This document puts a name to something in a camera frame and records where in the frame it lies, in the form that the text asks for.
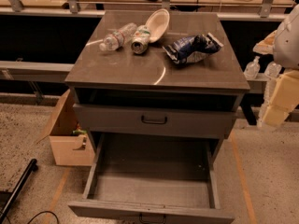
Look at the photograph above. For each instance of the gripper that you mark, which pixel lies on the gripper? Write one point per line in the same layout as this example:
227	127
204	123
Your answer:
288	44

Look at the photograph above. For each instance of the blue chip bag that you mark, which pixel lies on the blue chip bag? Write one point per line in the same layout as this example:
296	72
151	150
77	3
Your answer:
193	49

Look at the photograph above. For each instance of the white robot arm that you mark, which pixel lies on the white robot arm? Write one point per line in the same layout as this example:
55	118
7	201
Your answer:
285	51

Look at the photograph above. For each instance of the closed grey drawer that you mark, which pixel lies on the closed grey drawer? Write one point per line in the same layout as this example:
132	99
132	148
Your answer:
152	121

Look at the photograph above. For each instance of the grey metal drawer cabinet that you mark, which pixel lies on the grey metal drawer cabinet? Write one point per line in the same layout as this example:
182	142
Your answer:
152	80

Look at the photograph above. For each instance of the open grey lower drawer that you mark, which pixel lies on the open grey lower drawer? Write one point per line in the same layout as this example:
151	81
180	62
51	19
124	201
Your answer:
149	179

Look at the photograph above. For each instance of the right clear sanitizer bottle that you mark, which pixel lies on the right clear sanitizer bottle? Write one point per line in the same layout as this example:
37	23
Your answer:
272	70

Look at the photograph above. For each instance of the clear sanitizer bottle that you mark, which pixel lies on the clear sanitizer bottle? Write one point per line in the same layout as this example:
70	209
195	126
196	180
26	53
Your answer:
252	69
272	70

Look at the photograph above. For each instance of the left clear sanitizer bottle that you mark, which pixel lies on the left clear sanitizer bottle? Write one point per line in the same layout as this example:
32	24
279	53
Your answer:
252	69

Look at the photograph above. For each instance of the crushed aluminium can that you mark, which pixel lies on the crushed aluminium can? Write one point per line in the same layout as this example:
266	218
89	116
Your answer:
140	40

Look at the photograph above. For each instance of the clear plastic water bottle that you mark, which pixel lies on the clear plastic water bottle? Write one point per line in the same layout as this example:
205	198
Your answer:
118	38

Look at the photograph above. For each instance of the green item in box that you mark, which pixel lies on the green item in box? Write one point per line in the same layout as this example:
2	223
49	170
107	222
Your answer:
78	132

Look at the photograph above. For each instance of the cardboard box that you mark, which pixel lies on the cardboard box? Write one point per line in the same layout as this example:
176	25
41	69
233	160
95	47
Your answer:
67	149

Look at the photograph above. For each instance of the black pole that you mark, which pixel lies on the black pole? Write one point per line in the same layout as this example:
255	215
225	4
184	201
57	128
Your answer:
7	198

